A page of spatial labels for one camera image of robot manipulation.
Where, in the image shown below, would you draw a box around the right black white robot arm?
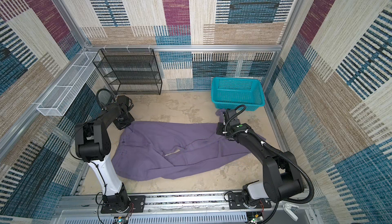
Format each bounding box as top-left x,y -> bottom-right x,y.
216,122 -> 304,203

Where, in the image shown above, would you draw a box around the black wire mesh shelf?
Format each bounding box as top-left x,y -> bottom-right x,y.
93,48 -> 162,95

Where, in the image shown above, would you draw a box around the white handle tool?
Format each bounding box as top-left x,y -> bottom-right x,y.
283,203 -> 299,222

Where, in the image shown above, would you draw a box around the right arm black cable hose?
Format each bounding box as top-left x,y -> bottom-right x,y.
223,104 -> 315,224

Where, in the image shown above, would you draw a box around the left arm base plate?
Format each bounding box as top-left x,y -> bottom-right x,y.
100,195 -> 146,215

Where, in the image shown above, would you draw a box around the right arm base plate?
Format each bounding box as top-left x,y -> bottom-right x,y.
224,191 -> 272,210

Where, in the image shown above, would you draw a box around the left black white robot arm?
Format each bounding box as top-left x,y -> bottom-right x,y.
75,101 -> 134,213

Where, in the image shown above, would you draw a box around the white wire mesh tray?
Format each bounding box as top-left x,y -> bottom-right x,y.
37,51 -> 97,116

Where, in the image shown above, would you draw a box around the aluminium mounting rail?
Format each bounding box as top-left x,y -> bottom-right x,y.
51,191 -> 323,224

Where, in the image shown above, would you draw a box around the purple trousers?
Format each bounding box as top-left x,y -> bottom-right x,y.
112,121 -> 250,181

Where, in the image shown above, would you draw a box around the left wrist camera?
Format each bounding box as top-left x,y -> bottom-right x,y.
116,95 -> 134,113

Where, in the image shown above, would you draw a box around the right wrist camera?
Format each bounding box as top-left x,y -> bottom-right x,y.
223,109 -> 238,125

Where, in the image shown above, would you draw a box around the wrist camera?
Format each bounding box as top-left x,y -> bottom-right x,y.
223,109 -> 238,125
116,95 -> 134,113

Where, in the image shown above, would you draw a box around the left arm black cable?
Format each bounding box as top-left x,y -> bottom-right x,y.
95,88 -> 117,111

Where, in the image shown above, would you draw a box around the teal plastic basket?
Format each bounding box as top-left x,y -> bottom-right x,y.
211,77 -> 265,111

